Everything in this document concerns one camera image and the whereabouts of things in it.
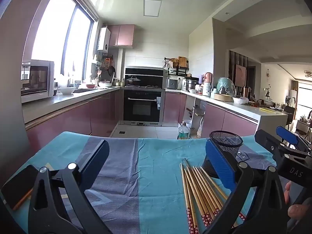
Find pink wall cabinet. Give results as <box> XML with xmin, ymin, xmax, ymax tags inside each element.
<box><xmin>107</xmin><ymin>24</ymin><xmax>135</xmax><ymax>47</ymax></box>

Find brown wall picture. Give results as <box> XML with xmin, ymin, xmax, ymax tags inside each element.
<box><xmin>235</xmin><ymin>64</ymin><xmax>246</xmax><ymax>87</ymax></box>

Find black built-in oven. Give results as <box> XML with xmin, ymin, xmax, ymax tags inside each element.
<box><xmin>123</xmin><ymin>89</ymin><xmax>166</xmax><ymax>125</ymax></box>

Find square ceiling light panel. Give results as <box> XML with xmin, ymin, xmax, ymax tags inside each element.
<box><xmin>143</xmin><ymin>0</ymin><xmax>162</xmax><ymax>17</ymax></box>

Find black mesh utensil holder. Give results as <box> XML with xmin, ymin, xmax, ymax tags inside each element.
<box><xmin>202</xmin><ymin>130</ymin><xmax>244</xmax><ymax>179</ymax></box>

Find bunch of wooden chopsticks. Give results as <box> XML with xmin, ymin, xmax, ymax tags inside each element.
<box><xmin>180</xmin><ymin>158</ymin><xmax>246</xmax><ymax>234</ymax></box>

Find large kitchen window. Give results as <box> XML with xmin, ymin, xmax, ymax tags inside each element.
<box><xmin>30</xmin><ymin>0</ymin><xmax>95</xmax><ymax>83</ymax></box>

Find round wooden tray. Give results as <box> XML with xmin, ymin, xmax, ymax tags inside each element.
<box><xmin>214</xmin><ymin>93</ymin><xmax>234</xmax><ymax>102</ymax></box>

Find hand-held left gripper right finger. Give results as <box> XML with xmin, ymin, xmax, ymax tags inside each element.
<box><xmin>202</xmin><ymin>140</ymin><xmax>288</xmax><ymax>234</ymax></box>

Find steel cooking pot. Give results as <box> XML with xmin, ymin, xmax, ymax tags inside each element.
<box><xmin>183</xmin><ymin>78</ymin><xmax>199</xmax><ymax>91</ymax></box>

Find pink base cabinets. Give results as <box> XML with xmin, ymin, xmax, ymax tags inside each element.
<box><xmin>163</xmin><ymin>91</ymin><xmax>259</xmax><ymax>138</ymax></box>
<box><xmin>24</xmin><ymin>89</ymin><xmax>122</xmax><ymax>152</ymax></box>

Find grey kitchen countertop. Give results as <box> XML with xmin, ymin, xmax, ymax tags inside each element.
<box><xmin>21</xmin><ymin>86</ymin><xmax>288</xmax><ymax>123</ymax></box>

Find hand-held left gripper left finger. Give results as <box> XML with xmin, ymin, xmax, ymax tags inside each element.
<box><xmin>28</xmin><ymin>139</ymin><xmax>113</xmax><ymax>234</ymax></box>

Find white water heater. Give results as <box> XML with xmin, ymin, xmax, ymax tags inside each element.
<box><xmin>97</xmin><ymin>27</ymin><xmax>111</xmax><ymax>52</ymax></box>

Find green dome food cover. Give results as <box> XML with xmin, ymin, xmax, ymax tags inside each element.
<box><xmin>216</xmin><ymin>77</ymin><xmax>236</xmax><ymax>97</ymax></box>

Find pot with glass lid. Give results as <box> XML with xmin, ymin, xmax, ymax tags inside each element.
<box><xmin>126</xmin><ymin>76</ymin><xmax>141</xmax><ymax>87</ymax></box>

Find clear oil bottle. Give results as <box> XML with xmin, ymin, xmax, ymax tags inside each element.
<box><xmin>178</xmin><ymin>122</ymin><xmax>192</xmax><ymax>140</ymax></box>

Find white microwave oven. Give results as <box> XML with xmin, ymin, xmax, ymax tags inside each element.
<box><xmin>21</xmin><ymin>59</ymin><xmax>55</xmax><ymax>103</ymax></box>

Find black range hood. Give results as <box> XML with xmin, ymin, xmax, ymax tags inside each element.
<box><xmin>125</xmin><ymin>66</ymin><xmax>167</xmax><ymax>88</ymax></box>

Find person's right hand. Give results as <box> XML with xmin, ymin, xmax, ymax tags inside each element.
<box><xmin>284</xmin><ymin>180</ymin><xmax>306</xmax><ymax>221</ymax></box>

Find white bowl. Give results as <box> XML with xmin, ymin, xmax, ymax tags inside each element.
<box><xmin>58</xmin><ymin>86</ymin><xmax>76</xmax><ymax>95</ymax></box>

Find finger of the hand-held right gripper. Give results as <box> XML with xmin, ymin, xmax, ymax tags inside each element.
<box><xmin>254</xmin><ymin>129</ymin><xmax>310</xmax><ymax>159</ymax></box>
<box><xmin>276</xmin><ymin>126</ymin><xmax>312</xmax><ymax>152</ymax></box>

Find black wall shelf rack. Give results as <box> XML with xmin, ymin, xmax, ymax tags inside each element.
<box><xmin>164</xmin><ymin>57</ymin><xmax>190</xmax><ymax>76</ymax></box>

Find black smartphone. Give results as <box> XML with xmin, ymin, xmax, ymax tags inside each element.
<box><xmin>1</xmin><ymin>164</ymin><xmax>39</xmax><ymax>211</ymax></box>

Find blue and grey tablecloth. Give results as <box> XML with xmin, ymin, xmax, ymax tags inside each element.
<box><xmin>5</xmin><ymin>131</ymin><xmax>288</xmax><ymax>234</ymax></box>

